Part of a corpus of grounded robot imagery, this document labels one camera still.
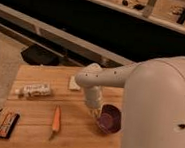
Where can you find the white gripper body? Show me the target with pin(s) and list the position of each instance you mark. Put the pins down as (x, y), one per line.
(93, 97)

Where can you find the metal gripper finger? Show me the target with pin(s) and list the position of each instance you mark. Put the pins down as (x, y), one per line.
(95, 113)

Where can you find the purple ceramic bowl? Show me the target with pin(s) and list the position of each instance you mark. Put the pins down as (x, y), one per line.
(109, 120)

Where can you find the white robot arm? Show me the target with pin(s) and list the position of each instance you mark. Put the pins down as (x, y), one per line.
(153, 111)

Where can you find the orange carrot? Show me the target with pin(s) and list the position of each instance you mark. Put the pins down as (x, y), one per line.
(56, 122)

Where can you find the white plastic bottle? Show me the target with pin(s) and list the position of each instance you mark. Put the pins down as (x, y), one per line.
(34, 90)

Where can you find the black bag on floor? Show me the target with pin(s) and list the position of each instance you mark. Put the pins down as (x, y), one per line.
(36, 55)

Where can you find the black orange snack bar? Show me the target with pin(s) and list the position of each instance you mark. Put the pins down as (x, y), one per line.
(8, 125)

